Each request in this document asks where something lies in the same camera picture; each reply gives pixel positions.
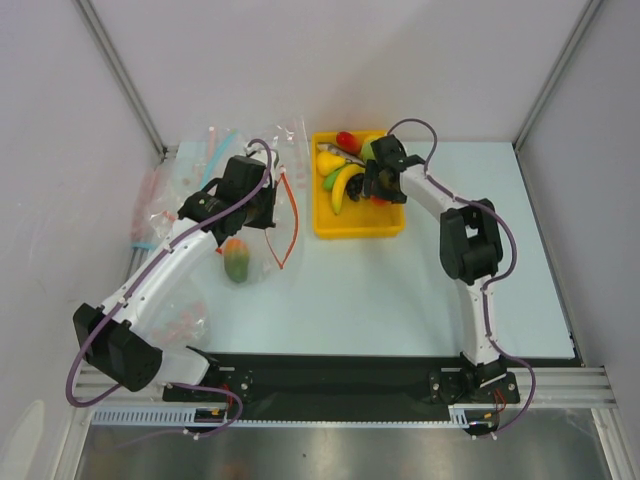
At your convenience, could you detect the yellow toy banana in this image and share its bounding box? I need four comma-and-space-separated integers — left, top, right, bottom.
331, 164, 365, 215

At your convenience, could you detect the clear orange-zipper zip bag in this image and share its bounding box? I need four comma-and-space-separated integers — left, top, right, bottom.
217, 167, 300, 286

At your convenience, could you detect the orange green toy mango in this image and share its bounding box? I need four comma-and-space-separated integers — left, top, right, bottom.
223, 238, 251, 284

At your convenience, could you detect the peach toy fruit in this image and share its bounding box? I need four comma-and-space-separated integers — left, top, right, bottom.
370, 196, 389, 207

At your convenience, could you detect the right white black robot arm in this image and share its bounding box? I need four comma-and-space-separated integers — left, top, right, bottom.
363, 135, 506, 401

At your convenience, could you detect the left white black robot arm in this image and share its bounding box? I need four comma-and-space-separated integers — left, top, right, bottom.
73, 149, 279, 400

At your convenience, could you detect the clear blue-zipper zip bag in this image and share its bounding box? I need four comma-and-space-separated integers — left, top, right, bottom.
200, 127, 238, 188

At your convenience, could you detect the clear pink-zipper zip bag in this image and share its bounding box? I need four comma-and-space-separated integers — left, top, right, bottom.
130, 167, 163, 250

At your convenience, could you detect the dark toy grape bunch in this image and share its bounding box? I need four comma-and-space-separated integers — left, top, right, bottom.
345, 174, 364, 202

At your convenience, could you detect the yellow plastic bin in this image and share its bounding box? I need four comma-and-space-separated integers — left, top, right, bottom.
310, 132, 406, 240

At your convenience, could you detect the green toy vegetable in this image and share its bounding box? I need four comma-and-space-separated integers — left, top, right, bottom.
322, 170, 340, 191

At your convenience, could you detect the red toy mango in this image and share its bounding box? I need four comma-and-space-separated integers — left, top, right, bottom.
335, 131, 362, 156

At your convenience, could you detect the grey toy fish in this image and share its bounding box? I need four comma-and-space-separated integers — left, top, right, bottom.
317, 143, 364, 165

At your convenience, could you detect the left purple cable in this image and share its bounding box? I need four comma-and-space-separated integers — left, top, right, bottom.
65, 138, 245, 441

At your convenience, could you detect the right aluminium corner post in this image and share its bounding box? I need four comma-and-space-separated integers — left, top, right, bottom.
513, 0, 605, 151

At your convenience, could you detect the aluminium corner post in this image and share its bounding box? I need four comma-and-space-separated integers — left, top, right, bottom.
72, 0, 168, 161
513, 0, 605, 151

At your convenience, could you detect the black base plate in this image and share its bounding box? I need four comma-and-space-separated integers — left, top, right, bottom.
162, 353, 521, 423

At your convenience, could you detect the left aluminium corner post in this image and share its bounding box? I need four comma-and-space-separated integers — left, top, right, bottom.
72, 0, 168, 161

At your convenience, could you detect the white slotted cable duct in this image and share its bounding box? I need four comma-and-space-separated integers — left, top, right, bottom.
92, 406, 495, 429

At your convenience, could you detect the aluminium front rail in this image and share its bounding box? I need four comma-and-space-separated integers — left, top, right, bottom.
73, 366, 617, 409

